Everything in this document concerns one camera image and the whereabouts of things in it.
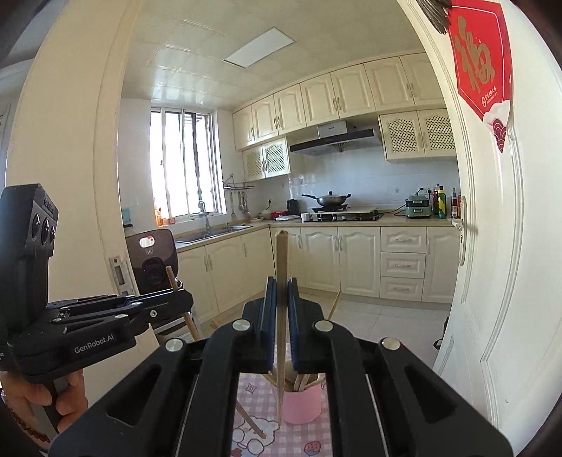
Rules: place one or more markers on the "red paper door decoration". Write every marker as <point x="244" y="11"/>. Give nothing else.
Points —
<point x="478" y="66"/>

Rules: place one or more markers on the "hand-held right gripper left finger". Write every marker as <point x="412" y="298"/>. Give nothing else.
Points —
<point x="271" y="329"/>

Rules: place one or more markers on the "cream upper kitchen cabinets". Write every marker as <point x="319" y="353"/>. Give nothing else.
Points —
<point x="351" y="92"/>

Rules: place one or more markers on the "dark chair with metal frame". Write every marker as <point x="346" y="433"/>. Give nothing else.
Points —
<point x="151" y="263"/>

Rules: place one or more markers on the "cream kitchen cabinets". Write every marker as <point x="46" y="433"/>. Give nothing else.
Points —
<point x="351" y="92"/>
<point x="360" y="263"/>

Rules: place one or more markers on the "ceiling light panel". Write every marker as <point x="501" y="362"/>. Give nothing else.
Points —
<point x="259" y="48"/>

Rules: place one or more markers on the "green countertop appliance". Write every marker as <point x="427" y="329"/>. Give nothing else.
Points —
<point x="419" y="208"/>

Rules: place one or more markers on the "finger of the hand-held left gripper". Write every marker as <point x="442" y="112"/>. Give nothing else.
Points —
<point x="109" y="318"/>
<point x="167" y="301"/>

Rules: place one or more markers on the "kitchen window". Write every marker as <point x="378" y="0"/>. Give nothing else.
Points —
<point x="189" y="167"/>

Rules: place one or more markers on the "range hood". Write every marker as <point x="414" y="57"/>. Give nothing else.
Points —
<point x="333" y="140"/>

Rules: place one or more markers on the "person's left hand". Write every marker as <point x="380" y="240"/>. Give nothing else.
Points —
<point x="22" y="400"/>

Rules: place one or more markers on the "condiment bottles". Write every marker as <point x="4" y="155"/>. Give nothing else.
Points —
<point x="441" y="204"/>

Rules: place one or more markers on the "pink checked tablecloth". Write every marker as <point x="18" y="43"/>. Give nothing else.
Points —
<point x="289" y="441"/>

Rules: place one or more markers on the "cream door frame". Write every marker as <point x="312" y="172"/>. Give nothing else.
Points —
<point x="74" y="132"/>

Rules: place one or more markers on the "orange bottle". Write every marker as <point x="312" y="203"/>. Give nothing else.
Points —
<point x="158" y="217"/>

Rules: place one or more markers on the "bunch of wooden chopsticks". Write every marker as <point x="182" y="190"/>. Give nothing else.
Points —
<point x="303" y="382"/>

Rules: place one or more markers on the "blue container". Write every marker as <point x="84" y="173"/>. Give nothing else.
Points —
<point x="127" y="216"/>

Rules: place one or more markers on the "dark sauce bottle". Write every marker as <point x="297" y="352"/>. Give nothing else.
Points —
<point x="454" y="204"/>

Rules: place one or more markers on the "hanging utensil rack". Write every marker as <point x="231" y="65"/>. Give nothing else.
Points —
<point x="239" y="186"/>

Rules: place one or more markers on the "cream lower kitchen cabinets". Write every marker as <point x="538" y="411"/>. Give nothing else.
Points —
<point x="360" y="263"/>

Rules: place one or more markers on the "dark hanging object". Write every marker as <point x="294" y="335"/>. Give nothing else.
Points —
<point x="434" y="15"/>

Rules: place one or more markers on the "metal wok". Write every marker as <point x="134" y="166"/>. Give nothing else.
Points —
<point x="329" y="201"/>

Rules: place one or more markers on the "long wooden chopstick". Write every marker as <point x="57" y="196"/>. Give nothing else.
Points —
<point x="281" y="255"/>
<point x="172" y="281"/>

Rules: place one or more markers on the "pink cup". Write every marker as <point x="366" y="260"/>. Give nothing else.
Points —
<point x="303" y="408"/>

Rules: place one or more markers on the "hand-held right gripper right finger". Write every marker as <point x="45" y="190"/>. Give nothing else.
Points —
<point x="293" y="334"/>

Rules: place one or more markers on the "gas stove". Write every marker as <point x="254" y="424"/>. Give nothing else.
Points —
<point x="342" y="216"/>

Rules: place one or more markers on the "white panelled door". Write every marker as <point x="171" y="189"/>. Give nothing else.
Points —
<point x="491" y="285"/>

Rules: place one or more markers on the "metal door strike plate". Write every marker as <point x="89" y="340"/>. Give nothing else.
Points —
<point x="119" y="274"/>

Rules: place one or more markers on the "steel kitchen sink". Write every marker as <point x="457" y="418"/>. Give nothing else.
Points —
<point x="210" y="235"/>

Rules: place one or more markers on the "metal sink faucet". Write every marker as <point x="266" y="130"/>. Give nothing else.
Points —
<point x="206" y="219"/>

